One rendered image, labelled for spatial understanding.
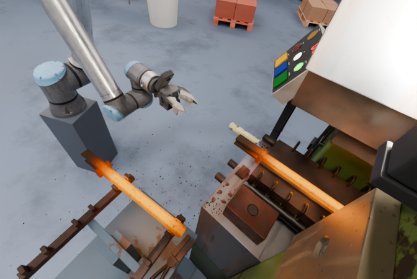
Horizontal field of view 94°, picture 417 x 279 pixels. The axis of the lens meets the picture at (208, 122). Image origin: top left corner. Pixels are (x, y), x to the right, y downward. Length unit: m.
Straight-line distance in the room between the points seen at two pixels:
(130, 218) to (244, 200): 0.50
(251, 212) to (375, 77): 0.42
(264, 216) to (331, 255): 0.37
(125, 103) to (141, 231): 0.52
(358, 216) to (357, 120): 0.20
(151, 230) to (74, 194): 1.03
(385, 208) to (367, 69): 0.16
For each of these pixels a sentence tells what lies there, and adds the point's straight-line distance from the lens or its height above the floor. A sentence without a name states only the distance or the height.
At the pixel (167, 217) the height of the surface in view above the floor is 0.93.
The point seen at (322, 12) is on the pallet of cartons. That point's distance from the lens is 5.51.
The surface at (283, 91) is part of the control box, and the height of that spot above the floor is 1.00.
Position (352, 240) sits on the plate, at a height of 1.34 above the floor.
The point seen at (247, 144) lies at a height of 1.01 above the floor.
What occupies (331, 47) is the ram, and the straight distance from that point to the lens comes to 0.30.
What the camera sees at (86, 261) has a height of 0.65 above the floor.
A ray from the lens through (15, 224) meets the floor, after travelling 1.89.
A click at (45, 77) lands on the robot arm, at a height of 0.86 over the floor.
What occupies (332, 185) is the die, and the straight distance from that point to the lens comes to 0.72.
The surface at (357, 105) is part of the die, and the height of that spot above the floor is 1.33.
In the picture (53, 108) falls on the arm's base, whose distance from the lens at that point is 1.41.
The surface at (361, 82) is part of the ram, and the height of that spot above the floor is 1.38.
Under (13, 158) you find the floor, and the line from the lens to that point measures 2.22.
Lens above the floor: 1.50
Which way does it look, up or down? 47 degrees down
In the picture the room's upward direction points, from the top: 9 degrees clockwise
